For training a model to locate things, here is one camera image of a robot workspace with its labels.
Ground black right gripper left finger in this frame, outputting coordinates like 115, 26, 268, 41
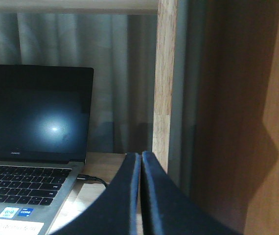
54, 153, 140, 235

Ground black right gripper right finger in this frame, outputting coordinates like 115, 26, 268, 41
140, 151, 237, 235

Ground grey Huawei laptop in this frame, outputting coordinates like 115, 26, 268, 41
0, 65, 94, 235

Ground black laptop charging cable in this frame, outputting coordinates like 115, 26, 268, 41
77, 174, 109, 188

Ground wooden shelf frame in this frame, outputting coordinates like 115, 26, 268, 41
0, 0, 279, 235

